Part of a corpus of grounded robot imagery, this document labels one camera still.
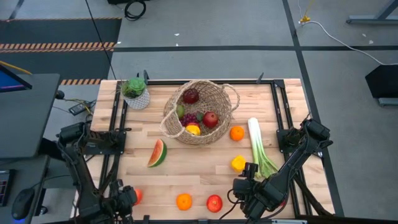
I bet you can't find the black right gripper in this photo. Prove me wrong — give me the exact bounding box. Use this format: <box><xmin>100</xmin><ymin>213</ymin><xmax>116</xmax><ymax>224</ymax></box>
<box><xmin>233</xmin><ymin>161</ymin><xmax>268</xmax><ymax>220</ymax></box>

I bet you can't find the coiled black cable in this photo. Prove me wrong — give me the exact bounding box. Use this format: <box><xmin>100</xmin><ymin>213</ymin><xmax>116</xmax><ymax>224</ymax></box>
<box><xmin>123</xmin><ymin>0</ymin><xmax>147</xmax><ymax>22</ymax></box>

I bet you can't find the yellow bell pepper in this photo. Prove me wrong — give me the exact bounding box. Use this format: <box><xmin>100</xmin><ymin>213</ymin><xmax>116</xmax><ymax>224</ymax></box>
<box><xmin>230</xmin><ymin>154</ymin><xmax>247</xmax><ymax>173</ymax></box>

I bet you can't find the bright red apple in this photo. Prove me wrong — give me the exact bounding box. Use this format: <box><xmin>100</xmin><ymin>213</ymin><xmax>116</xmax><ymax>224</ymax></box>
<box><xmin>206</xmin><ymin>194</ymin><xmax>224</xmax><ymax>213</ymax></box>

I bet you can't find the purple grape bunch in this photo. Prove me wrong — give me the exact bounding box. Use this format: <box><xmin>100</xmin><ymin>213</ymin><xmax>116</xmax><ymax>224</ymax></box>
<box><xmin>179</xmin><ymin>113</ymin><xmax>198</xmax><ymax>127</ymax></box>

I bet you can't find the grey metal table leg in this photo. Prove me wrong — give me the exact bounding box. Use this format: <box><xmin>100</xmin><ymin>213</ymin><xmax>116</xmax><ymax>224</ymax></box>
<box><xmin>346</xmin><ymin>0</ymin><xmax>398</xmax><ymax>25</ymax></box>

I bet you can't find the succulent in white patterned pot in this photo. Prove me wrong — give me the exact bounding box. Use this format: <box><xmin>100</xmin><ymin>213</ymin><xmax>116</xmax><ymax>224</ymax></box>
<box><xmin>119</xmin><ymin>77</ymin><xmax>151</xmax><ymax>111</ymax></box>

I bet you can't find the orange fruit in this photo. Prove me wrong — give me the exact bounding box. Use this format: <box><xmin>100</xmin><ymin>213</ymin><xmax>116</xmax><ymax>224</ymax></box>
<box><xmin>175</xmin><ymin>193</ymin><xmax>193</xmax><ymax>212</ymax></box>
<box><xmin>229</xmin><ymin>125</ymin><xmax>246</xmax><ymax>142</ymax></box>

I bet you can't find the small red round fruit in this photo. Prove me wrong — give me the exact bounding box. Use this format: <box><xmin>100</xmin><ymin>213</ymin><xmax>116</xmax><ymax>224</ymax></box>
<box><xmin>134</xmin><ymin>188</ymin><xmax>144</xmax><ymax>206</ymax></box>

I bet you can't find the black hazard-striped floor mat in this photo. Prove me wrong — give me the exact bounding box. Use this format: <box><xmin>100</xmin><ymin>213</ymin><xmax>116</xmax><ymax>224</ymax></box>
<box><xmin>0</xmin><ymin>17</ymin><xmax>123</xmax><ymax>86</ymax></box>

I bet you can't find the monitor with blue screen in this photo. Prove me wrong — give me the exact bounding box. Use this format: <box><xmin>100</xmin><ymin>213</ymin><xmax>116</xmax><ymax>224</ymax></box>
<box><xmin>0</xmin><ymin>63</ymin><xmax>33</xmax><ymax>93</ymax></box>

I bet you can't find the black keyboard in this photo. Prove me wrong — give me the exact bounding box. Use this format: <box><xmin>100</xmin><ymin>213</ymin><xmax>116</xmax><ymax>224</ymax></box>
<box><xmin>0</xmin><ymin>169</ymin><xmax>15</xmax><ymax>207</ymax></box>

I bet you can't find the dark grey desk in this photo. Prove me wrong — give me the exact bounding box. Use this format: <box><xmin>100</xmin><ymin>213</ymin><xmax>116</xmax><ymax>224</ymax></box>
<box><xmin>0</xmin><ymin>73</ymin><xmax>62</xmax><ymax>160</ymax></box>

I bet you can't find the black aluminium table frame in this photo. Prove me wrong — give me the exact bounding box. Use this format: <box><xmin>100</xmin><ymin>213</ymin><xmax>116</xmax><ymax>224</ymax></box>
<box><xmin>70</xmin><ymin>78</ymin><xmax>335</xmax><ymax>224</ymax></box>

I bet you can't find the yellow cable connector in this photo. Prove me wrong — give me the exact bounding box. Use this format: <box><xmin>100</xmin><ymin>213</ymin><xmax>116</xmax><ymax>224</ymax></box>
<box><xmin>298</xmin><ymin>0</ymin><xmax>315</xmax><ymax>25</ymax></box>

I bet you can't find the yellow cable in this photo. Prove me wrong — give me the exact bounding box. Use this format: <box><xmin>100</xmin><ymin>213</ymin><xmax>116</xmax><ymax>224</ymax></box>
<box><xmin>0</xmin><ymin>60</ymin><xmax>33</xmax><ymax>75</ymax></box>

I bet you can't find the maroon round fruit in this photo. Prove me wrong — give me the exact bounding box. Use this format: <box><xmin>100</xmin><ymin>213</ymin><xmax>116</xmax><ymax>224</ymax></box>
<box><xmin>182</xmin><ymin>88</ymin><xmax>200</xmax><ymax>105</ymax></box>

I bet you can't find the dark red apple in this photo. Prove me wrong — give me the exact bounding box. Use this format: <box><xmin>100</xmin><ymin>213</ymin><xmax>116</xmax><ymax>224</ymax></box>
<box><xmin>202</xmin><ymin>111</ymin><xmax>220</xmax><ymax>129</ymax></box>

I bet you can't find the yellow lemon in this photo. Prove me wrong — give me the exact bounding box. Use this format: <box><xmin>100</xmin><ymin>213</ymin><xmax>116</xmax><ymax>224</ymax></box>
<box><xmin>185</xmin><ymin>124</ymin><xmax>202</xmax><ymax>137</ymax></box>

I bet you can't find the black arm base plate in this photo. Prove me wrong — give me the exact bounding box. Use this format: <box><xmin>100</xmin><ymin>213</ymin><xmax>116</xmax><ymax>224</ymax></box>
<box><xmin>275</xmin><ymin>128</ymin><xmax>312</xmax><ymax>154</ymax></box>
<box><xmin>82</xmin><ymin>129</ymin><xmax>127</xmax><ymax>156</ymax></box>

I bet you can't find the watermelon slice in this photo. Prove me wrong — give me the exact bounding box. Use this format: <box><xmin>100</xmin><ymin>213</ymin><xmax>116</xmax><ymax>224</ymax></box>
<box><xmin>147</xmin><ymin>138</ymin><xmax>168</xmax><ymax>169</ymax></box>

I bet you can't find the long thin black cable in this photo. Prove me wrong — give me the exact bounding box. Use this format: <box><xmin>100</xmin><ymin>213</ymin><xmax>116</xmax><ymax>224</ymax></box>
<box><xmin>84</xmin><ymin>0</ymin><xmax>118</xmax><ymax>81</ymax></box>

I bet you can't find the black box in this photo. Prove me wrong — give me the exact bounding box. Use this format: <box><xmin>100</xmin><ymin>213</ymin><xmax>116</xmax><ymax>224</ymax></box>
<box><xmin>364</xmin><ymin>63</ymin><xmax>398</xmax><ymax>100</ymax></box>

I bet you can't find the woven wicker basket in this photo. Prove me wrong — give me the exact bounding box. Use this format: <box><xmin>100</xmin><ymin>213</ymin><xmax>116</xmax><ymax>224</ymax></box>
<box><xmin>159</xmin><ymin>79</ymin><xmax>241</xmax><ymax>147</ymax></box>

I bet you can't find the grey metal bar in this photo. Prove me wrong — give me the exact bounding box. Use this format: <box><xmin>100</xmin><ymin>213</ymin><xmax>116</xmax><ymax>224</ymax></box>
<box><xmin>377</xmin><ymin>97</ymin><xmax>398</xmax><ymax>107</ymax></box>

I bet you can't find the black computer mouse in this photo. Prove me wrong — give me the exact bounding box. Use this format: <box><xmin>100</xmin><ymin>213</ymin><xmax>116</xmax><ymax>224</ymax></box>
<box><xmin>11</xmin><ymin>187</ymin><xmax>36</xmax><ymax>221</ymax></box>

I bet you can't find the light grey flat plate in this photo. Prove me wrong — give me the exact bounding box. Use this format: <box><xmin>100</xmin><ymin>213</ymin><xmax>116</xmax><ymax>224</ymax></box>
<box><xmin>272</xmin><ymin>219</ymin><xmax>308</xmax><ymax>224</ymax></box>

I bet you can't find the white floor cable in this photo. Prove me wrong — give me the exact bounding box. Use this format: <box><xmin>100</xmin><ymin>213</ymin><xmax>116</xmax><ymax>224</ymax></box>
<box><xmin>298</xmin><ymin>19</ymin><xmax>398</xmax><ymax>66</ymax></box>

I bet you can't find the black power adapter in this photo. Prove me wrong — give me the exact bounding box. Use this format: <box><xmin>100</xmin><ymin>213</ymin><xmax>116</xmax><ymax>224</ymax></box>
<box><xmin>68</xmin><ymin>101</ymin><xmax>91</xmax><ymax>116</ymax></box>

